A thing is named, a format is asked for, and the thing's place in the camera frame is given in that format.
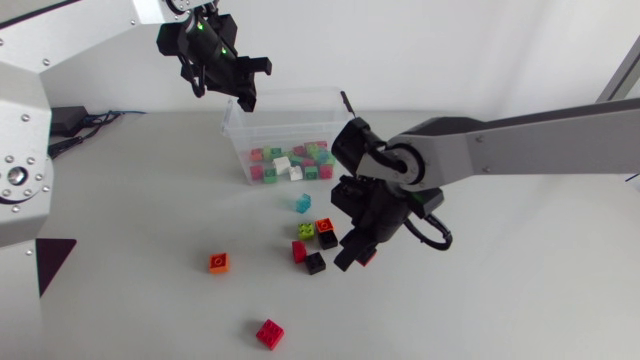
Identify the clear blue toy brick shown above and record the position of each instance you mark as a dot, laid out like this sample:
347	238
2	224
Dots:
303	203

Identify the white toy brick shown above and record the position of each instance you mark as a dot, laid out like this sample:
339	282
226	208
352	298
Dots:
296	173
281	165

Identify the orange toy brick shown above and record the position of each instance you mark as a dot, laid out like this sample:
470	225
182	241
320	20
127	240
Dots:
324	225
219	263

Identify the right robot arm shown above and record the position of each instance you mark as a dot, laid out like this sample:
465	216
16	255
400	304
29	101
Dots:
525	145

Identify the pile of toy bricks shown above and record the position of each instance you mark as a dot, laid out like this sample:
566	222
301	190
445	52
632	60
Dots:
312	157

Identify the clear plastic container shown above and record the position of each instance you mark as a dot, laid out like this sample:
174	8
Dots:
285	125

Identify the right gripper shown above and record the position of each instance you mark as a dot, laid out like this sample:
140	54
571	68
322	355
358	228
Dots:
380	215

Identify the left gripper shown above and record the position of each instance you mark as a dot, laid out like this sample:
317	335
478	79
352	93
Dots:
217	65

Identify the black power brick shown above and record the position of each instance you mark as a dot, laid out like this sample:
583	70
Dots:
67	120

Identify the black toy brick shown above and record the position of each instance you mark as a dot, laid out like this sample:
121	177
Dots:
328	240
315	263

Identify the lime green toy brick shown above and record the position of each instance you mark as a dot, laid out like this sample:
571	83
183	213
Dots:
306	230

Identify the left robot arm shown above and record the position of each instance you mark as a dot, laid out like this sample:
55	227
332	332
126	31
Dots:
75	40

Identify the red toy brick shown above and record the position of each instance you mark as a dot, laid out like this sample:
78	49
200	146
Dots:
256	172
367	257
299	251
270	334

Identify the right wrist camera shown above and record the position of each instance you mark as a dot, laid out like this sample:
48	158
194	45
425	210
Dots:
347	195

